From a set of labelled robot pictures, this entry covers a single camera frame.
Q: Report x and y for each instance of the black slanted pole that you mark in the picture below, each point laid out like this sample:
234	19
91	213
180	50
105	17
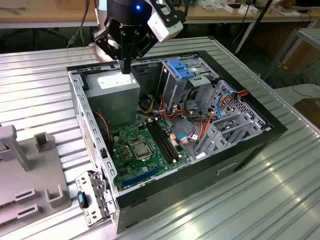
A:
262	12

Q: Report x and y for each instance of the black open PC case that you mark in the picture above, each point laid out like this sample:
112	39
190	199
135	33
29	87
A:
200	180

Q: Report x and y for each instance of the black RAM slot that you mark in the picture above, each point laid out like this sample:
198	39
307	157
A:
165	141
159	141
168	141
162	141

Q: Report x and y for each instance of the grey parts rack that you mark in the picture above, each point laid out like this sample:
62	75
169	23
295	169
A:
37	170

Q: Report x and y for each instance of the black and blue bracket latch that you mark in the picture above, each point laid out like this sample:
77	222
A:
82	200

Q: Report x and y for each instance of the grey metal frame table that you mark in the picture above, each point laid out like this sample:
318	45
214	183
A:
307	32

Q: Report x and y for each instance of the brown cardboard box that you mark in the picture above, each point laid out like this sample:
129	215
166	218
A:
308	107

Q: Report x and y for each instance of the silver expansion slot bracket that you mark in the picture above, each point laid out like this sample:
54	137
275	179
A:
96	200

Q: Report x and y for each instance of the blue expansion slot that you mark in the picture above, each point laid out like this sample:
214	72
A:
141	177

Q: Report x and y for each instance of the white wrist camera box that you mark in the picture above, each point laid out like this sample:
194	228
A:
163	27

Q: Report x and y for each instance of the silver CPU socket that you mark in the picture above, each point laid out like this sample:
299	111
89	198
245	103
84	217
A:
140	150

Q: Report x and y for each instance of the grey power supply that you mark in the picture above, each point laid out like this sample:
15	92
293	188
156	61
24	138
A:
112	100

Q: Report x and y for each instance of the white cardboard box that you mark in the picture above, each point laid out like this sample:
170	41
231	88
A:
250	9

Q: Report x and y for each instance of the silver optical drive cage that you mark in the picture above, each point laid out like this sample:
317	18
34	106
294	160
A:
172	85

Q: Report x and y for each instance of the long wooden desk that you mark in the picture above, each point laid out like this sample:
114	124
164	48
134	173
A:
37	13

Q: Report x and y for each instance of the blue drive cage latch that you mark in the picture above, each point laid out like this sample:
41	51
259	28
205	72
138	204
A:
181	70

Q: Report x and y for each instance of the green motherboard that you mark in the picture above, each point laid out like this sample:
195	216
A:
147	172

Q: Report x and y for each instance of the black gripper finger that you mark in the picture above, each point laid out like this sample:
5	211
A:
146	45
100	37

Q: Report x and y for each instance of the silver disk bay cage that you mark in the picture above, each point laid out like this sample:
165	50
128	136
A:
258	120

